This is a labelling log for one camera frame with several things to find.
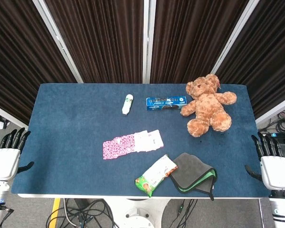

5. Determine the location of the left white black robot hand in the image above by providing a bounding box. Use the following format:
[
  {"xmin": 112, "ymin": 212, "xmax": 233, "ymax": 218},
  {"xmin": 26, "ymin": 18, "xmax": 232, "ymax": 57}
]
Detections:
[{"xmin": 0, "ymin": 127, "xmax": 35, "ymax": 182}]

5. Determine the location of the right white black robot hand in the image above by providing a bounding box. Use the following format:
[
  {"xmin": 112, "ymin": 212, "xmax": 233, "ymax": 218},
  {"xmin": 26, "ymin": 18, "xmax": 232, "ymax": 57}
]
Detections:
[{"xmin": 244, "ymin": 132, "xmax": 285, "ymax": 190}]

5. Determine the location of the pink patterned playing card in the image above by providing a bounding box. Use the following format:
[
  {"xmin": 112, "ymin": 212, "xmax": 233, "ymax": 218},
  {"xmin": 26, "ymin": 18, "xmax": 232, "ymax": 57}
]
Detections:
[{"xmin": 102, "ymin": 140, "xmax": 121, "ymax": 161}]

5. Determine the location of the blue table mat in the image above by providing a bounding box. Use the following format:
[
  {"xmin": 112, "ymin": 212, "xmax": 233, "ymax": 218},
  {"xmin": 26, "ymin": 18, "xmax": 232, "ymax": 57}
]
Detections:
[{"xmin": 10, "ymin": 83, "xmax": 270, "ymax": 198}]

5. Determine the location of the grey green-lined cloth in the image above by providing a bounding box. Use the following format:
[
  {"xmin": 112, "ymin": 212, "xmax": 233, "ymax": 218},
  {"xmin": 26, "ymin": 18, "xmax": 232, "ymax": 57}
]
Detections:
[{"xmin": 168, "ymin": 152, "xmax": 218, "ymax": 201}]

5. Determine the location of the brown teddy bear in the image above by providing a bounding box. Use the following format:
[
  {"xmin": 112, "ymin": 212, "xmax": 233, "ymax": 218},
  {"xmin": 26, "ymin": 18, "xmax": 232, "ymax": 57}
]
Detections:
[{"xmin": 180, "ymin": 74, "xmax": 238, "ymax": 138}]

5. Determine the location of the dark brown curtain panel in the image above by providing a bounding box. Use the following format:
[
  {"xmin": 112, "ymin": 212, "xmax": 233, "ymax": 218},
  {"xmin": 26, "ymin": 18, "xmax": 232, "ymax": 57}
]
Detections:
[
  {"xmin": 0, "ymin": 0, "xmax": 78, "ymax": 125},
  {"xmin": 150, "ymin": 0, "xmax": 249, "ymax": 84},
  {"xmin": 44, "ymin": 0, "xmax": 145, "ymax": 84},
  {"xmin": 215, "ymin": 0, "xmax": 285, "ymax": 119}
]

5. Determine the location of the green white snack bag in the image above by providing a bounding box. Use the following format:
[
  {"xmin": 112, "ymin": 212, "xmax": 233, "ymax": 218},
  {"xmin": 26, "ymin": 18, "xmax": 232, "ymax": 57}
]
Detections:
[{"xmin": 134, "ymin": 154, "xmax": 178, "ymax": 198}]

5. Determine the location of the blue cookie box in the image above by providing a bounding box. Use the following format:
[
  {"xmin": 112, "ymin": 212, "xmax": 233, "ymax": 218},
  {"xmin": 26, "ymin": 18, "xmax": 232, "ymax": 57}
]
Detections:
[{"xmin": 146, "ymin": 96, "xmax": 188, "ymax": 112}]

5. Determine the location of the small white plastic bottle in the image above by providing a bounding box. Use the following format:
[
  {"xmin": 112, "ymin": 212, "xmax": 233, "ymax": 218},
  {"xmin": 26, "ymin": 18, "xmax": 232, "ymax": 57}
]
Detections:
[{"xmin": 122, "ymin": 94, "xmax": 134, "ymax": 116}]

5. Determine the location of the black floor cable bundle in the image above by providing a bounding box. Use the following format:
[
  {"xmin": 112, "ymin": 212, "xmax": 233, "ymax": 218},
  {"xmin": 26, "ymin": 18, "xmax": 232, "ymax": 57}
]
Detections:
[
  {"xmin": 46, "ymin": 198, "xmax": 121, "ymax": 228},
  {"xmin": 258, "ymin": 111, "xmax": 285, "ymax": 138},
  {"xmin": 173, "ymin": 199, "xmax": 198, "ymax": 228}
]

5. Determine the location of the white partition base rail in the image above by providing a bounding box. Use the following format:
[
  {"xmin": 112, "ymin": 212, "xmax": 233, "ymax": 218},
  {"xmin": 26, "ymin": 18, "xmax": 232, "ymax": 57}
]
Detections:
[
  {"xmin": 0, "ymin": 102, "xmax": 29, "ymax": 130},
  {"xmin": 255, "ymin": 106, "xmax": 285, "ymax": 125}
]

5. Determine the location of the white partition post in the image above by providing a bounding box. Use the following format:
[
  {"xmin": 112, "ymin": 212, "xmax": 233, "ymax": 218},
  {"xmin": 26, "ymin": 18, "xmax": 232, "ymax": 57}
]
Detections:
[
  {"xmin": 143, "ymin": 0, "xmax": 155, "ymax": 84},
  {"xmin": 32, "ymin": 0, "xmax": 84, "ymax": 84},
  {"xmin": 210, "ymin": 0, "xmax": 261, "ymax": 75}
]

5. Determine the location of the white table pedestal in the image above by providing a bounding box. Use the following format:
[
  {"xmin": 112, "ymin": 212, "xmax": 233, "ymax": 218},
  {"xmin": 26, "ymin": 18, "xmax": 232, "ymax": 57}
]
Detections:
[{"xmin": 108, "ymin": 198, "xmax": 172, "ymax": 228}]

